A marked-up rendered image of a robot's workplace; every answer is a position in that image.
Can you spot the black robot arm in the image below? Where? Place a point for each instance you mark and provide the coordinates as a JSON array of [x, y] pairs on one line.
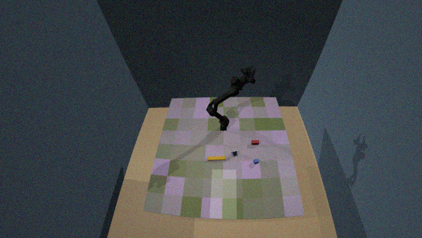
[[236, 86]]

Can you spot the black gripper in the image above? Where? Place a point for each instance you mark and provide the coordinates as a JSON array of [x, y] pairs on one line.
[[247, 72]]

